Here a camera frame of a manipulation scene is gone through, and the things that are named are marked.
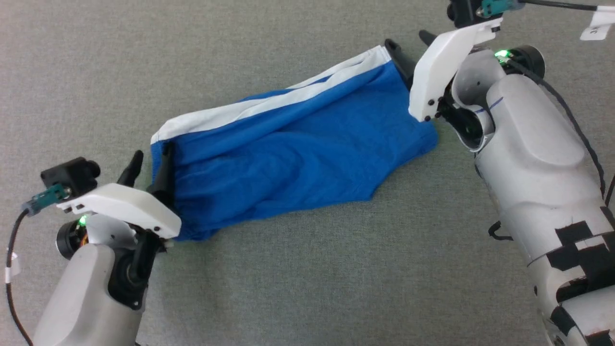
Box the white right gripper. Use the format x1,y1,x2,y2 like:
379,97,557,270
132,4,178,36
384,17,503,123

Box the black left cable teal connector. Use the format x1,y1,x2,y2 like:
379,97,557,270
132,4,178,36
5,185,66,346

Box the black right cable teal connector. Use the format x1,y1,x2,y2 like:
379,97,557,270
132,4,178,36
480,0,615,207

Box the black cable teal connector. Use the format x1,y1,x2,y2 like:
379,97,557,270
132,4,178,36
5,185,66,346
480,0,615,207

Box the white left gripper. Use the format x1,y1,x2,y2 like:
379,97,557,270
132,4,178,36
57,142,182,240

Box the white right cable label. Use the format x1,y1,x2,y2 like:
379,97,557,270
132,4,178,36
580,9,615,42

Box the blue shorts with white stripe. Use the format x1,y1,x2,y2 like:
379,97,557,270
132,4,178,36
150,46,439,242

